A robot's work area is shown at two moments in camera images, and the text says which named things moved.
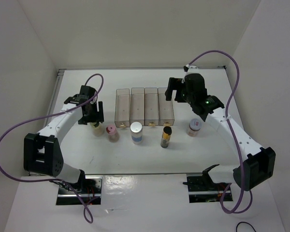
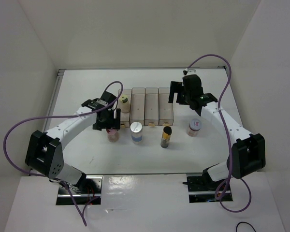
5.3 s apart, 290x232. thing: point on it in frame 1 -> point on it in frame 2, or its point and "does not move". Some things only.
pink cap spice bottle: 113,135 does not move
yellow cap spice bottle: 98,131 -> 125,104
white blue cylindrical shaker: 136,130 does not move
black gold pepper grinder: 165,138 does not move
